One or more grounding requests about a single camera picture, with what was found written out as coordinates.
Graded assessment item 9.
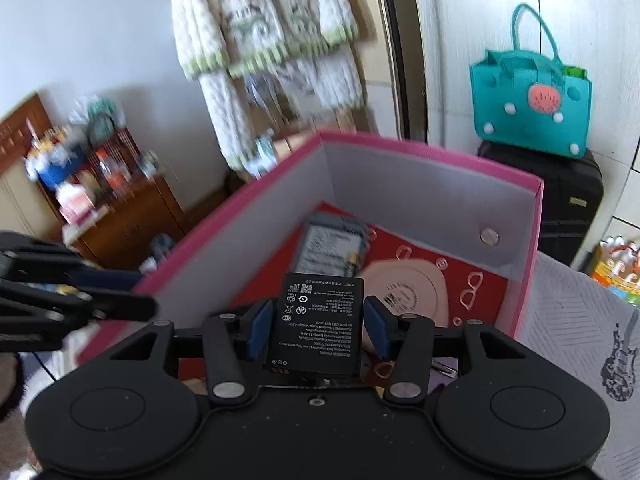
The white bag with green logo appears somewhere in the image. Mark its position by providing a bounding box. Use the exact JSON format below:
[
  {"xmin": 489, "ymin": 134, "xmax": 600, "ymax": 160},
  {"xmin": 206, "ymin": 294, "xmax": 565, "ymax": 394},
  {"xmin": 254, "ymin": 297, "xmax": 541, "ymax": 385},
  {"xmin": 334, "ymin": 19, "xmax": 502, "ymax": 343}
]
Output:
[{"xmin": 245, "ymin": 135, "xmax": 279, "ymax": 177}]

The grey pocket router without cover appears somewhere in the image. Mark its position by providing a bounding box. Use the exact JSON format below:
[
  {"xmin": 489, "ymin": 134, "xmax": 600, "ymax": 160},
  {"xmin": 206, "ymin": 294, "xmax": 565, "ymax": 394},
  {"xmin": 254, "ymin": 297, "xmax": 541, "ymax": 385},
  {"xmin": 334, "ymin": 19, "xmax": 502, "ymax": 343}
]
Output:
[{"xmin": 291, "ymin": 212, "xmax": 372, "ymax": 281}]

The pink cardboard box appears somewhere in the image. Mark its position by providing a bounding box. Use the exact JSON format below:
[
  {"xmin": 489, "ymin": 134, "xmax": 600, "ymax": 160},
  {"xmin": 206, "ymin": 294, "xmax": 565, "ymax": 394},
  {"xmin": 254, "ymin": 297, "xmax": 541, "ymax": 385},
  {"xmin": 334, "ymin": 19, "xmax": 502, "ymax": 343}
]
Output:
[{"xmin": 80, "ymin": 130, "xmax": 545, "ymax": 391}]

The wooden cabinet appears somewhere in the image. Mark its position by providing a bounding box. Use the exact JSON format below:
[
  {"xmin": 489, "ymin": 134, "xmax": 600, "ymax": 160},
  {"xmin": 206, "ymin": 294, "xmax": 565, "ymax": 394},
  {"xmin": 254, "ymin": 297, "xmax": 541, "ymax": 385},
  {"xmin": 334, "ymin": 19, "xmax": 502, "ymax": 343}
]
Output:
[{"xmin": 62, "ymin": 172, "xmax": 186, "ymax": 271}]

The blue container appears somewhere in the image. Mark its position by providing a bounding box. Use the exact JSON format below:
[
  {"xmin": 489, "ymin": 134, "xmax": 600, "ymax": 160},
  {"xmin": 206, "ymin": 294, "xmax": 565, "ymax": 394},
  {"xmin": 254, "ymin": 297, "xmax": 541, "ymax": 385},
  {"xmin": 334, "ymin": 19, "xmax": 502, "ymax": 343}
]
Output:
[{"xmin": 37, "ymin": 145, "xmax": 86, "ymax": 191}]

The red wire basket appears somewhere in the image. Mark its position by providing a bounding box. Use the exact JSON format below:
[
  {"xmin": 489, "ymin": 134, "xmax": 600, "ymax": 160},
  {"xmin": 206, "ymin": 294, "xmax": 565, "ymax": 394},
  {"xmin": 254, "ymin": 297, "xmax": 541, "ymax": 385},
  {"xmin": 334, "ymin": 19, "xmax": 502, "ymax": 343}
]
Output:
[{"xmin": 87, "ymin": 127, "xmax": 146, "ymax": 181}]

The black door frame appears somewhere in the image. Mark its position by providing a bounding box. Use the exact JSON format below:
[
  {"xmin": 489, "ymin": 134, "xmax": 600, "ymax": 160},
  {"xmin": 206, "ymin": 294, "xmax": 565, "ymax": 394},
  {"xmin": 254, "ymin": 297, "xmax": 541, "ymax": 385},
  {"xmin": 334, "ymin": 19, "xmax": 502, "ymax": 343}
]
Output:
[{"xmin": 372, "ymin": 0, "xmax": 431, "ymax": 143}]

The black suitcase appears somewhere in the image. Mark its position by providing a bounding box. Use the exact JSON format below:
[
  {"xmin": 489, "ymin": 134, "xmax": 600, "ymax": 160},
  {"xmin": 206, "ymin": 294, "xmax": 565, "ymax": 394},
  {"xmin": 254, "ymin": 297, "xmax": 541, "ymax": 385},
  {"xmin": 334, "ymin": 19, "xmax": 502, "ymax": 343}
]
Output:
[{"xmin": 477, "ymin": 140, "xmax": 605, "ymax": 266}]

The blue denim cloth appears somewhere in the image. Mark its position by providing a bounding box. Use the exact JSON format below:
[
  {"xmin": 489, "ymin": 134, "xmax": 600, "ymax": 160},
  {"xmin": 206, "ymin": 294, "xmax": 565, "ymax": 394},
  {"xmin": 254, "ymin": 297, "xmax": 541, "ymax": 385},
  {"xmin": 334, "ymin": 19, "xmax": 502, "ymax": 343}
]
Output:
[{"xmin": 150, "ymin": 232, "xmax": 177, "ymax": 267}]

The pale striped bed cover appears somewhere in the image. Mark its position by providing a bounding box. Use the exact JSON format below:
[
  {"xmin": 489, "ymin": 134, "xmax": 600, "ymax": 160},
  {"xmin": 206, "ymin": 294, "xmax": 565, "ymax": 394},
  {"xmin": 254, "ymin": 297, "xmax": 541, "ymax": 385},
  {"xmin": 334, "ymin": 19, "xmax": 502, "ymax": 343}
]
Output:
[{"xmin": 520, "ymin": 252, "xmax": 640, "ymax": 461}]

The black battery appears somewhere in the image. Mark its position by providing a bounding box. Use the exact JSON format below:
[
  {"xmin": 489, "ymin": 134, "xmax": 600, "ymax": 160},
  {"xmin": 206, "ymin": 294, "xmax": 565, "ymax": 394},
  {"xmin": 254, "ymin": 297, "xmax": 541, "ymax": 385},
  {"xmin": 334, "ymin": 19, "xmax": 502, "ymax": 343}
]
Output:
[{"xmin": 263, "ymin": 271, "xmax": 366, "ymax": 377}]

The colourful printed box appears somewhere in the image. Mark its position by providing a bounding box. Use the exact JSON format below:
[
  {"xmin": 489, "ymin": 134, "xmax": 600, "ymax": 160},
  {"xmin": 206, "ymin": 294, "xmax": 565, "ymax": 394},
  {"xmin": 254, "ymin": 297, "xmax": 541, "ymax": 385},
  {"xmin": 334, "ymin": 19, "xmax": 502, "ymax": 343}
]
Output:
[{"xmin": 590, "ymin": 237, "xmax": 640, "ymax": 307}]

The red card with glasses print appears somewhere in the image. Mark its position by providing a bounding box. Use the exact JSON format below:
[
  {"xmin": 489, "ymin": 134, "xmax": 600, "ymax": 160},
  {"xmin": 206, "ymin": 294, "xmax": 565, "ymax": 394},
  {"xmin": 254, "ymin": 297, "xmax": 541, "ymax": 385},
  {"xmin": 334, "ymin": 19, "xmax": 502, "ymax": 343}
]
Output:
[{"xmin": 272, "ymin": 201, "xmax": 511, "ymax": 386}]

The pink square compact case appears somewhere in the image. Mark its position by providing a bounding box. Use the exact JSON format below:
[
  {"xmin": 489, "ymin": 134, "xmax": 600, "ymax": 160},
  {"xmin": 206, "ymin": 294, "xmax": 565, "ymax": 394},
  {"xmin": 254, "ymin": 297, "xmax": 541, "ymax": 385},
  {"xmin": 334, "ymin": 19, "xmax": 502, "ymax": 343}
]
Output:
[{"xmin": 357, "ymin": 259, "xmax": 448, "ymax": 356}]

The pink and white packet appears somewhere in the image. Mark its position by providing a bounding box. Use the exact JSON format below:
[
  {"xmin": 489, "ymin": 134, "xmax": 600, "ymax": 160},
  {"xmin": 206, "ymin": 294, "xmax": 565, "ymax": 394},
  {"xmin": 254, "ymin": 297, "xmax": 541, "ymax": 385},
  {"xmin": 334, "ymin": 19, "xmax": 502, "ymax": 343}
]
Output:
[{"xmin": 57, "ymin": 182, "xmax": 97, "ymax": 226}]

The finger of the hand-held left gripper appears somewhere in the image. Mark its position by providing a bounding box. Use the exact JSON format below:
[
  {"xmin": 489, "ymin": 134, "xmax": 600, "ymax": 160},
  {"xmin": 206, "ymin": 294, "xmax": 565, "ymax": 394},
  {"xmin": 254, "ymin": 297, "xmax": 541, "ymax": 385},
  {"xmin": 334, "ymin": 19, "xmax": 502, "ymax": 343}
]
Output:
[
  {"xmin": 0, "ymin": 285, "xmax": 161, "ymax": 353},
  {"xmin": 0, "ymin": 231, "xmax": 147, "ymax": 293}
]

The teal felt handbag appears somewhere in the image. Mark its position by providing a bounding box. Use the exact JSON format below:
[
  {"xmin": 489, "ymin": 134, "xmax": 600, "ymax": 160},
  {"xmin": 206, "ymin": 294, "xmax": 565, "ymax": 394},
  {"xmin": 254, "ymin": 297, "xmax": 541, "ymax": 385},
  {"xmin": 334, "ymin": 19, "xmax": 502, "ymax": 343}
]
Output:
[{"xmin": 469, "ymin": 4, "xmax": 593, "ymax": 160}]

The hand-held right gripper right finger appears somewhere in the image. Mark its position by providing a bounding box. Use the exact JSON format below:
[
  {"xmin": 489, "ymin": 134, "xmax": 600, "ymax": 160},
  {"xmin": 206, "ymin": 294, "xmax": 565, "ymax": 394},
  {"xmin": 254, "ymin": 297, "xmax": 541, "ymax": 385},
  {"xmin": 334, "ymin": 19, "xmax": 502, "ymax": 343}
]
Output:
[{"xmin": 364, "ymin": 296, "xmax": 533, "ymax": 407}]

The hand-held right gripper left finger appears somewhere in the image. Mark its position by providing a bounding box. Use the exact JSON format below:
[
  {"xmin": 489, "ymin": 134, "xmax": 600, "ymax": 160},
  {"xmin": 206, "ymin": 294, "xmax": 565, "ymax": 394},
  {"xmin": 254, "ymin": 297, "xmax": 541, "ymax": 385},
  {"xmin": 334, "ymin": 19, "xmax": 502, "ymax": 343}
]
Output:
[{"xmin": 107, "ymin": 299, "xmax": 275, "ymax": 410}]

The water bottle with red label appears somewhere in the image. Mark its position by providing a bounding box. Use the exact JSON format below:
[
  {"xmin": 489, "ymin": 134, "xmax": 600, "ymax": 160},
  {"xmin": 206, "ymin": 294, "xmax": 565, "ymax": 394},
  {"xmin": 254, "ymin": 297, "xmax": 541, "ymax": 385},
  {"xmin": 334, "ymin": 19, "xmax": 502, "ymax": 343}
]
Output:
[{"xmin": 97, "ymin": 152, "xmax": 129, "ymax": 192}]

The white fluffy pajama top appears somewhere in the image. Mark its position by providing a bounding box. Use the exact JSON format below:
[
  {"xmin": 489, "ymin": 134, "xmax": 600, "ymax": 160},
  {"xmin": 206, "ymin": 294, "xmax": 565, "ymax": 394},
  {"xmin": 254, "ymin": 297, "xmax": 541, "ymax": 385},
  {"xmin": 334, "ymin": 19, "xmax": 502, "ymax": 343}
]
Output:
[{"xmin": 167, "ymin": 0, "xmax": 361, "ymax": 81}]

